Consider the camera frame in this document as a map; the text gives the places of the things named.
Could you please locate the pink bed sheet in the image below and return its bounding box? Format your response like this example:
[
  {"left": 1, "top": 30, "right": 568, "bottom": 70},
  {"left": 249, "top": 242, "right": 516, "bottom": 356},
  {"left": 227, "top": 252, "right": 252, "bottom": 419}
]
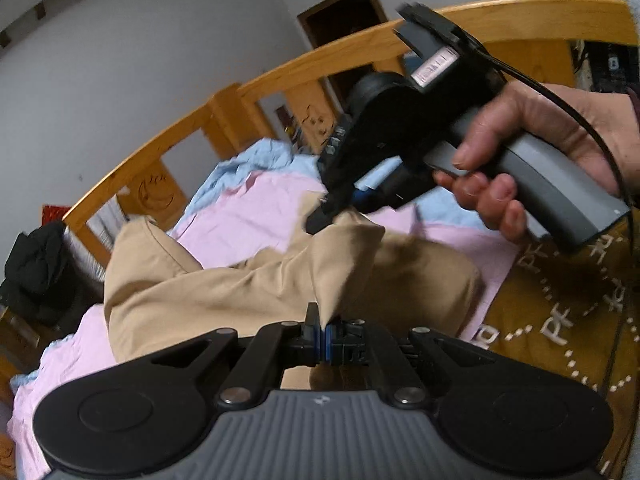
[{"left": 8, "top": 171, "right": 518, "bottom": 479}]

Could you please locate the wooden bed frame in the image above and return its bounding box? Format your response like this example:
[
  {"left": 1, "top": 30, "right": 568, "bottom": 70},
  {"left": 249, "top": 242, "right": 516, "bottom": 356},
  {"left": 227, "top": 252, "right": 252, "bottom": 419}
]
[{"left": 0, "top": 0, "right": 640, "bottom": 480}]

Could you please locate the light blue blanket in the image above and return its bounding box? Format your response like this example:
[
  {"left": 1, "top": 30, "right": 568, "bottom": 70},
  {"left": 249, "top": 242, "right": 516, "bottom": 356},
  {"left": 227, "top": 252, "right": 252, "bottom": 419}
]
[{"left": 9, "top": 139, "right": 462, "bottom": 393}]

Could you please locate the white grey garment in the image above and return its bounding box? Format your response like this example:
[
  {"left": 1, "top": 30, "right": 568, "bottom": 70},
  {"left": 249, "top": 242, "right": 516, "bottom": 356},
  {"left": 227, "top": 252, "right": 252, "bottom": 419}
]
[{"left": 64, "top": 196, "right": 128, "bottom": 283}]

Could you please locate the dark doorway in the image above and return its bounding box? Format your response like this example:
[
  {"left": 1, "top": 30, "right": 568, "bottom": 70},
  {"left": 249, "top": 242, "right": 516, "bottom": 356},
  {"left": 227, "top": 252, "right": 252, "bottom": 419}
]
[{"left": 297, "top": 0, "right": 405, "bottom": 107}]

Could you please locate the person's right hand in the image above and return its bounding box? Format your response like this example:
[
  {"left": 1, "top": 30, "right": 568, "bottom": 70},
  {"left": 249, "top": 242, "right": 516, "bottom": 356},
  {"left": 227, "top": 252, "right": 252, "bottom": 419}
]
[{"left": 434, "top": 81, "right": 639, "bottom": 243}]

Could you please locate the black clothes pile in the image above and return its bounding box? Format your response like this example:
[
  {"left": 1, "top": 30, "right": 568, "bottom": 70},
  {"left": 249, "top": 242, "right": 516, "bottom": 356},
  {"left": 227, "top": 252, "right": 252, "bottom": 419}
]
[{"left": 1, "top": 221, "right": 78, "bottom": 327}]

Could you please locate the brown patterned quilt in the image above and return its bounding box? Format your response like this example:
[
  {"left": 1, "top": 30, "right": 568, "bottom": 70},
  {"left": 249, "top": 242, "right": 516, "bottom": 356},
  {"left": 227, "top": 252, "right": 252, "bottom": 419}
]
[{"left": 473, "top": 223, "right": 639, "bottom": 479}]

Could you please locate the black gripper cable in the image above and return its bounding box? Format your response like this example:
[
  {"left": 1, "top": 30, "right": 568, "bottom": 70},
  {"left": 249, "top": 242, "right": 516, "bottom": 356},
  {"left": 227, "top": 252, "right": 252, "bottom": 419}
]
[{"left": 470, "top": 34, "right": 637, "bottom": 391}]

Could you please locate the tan hooded zip jacket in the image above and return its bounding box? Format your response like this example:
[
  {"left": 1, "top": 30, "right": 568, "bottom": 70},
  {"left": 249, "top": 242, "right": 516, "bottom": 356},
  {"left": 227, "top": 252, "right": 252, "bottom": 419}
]
[{"left": 104, "top": 210, "right": 483, "bottom": 363}]

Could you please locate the red paper decoration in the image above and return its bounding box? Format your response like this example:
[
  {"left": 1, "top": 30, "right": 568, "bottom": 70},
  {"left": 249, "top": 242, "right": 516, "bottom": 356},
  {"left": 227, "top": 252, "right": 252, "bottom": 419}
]
[{"left": 41, "top": 204, "right": 70, "bottom": 226}]

